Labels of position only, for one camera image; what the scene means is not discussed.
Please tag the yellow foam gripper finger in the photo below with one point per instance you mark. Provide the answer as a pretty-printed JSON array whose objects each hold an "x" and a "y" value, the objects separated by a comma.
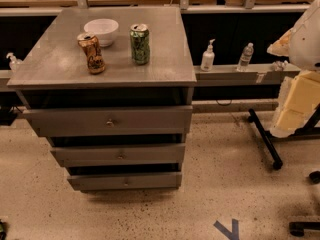
[
  {"x": 301, "y": 94},
  {"x": 285, "y": 123}
]

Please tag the grey top drawer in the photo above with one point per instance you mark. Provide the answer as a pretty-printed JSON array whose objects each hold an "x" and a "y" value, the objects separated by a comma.
[{"x": 109, "y": 121}]

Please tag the grey drawer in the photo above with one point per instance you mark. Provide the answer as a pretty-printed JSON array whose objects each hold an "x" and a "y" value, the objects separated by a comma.
[
  {"x": 109, "y": 121},
  {"x": 126, "y": 181},
  {"x": 119, "y": 155}
]

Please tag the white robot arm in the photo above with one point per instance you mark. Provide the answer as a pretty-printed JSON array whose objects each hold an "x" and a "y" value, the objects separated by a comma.
[{"x": 301, "y": 44}]

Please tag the grey bottom drawer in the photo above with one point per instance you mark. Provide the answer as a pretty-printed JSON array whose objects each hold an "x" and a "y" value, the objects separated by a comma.
[{"x": 126, "y": 181}]

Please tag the grey middle drawer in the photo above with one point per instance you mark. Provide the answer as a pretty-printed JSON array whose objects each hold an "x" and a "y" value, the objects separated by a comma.
[{"x": 119, "y": 155}]

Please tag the grey drawer cabinet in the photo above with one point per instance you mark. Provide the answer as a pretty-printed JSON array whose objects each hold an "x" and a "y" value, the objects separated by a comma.
[{"x": 111, "y": 90}]

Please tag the crumpled foil wrapper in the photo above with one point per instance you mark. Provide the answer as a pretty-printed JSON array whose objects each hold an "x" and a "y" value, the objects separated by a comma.
[{"x": 279, "y": 65}]

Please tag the black stand leg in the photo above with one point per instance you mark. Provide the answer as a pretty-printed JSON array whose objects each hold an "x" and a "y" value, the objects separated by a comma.
[{"x": 253, "y": 118}]

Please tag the clear water bottle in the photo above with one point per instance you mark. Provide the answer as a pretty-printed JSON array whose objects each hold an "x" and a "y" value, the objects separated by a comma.
[{"x": 245, "y": 57}]

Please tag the white pump bottle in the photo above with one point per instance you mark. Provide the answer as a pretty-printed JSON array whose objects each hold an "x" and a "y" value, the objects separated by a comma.
[{"x": 208, "y": 57}]

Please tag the black chair base caster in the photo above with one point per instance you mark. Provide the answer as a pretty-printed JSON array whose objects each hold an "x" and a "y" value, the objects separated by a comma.
[{"x": 298, "y": 228}]

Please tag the green soda can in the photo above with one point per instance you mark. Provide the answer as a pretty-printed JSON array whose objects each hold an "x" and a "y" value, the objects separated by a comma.
[{"x": 139, "y": 38}]

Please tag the white bowl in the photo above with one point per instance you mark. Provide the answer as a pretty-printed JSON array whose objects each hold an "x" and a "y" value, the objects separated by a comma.
[{"x": 106, "y": 30}]

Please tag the crushed orange soda can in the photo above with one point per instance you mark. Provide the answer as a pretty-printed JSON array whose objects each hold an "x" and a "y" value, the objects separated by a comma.
[{"x": 89, "y": 43}]

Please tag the clear pump bottle left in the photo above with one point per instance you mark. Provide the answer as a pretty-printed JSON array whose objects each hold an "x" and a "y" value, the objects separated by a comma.
[{"x": 14, "y": 61}]

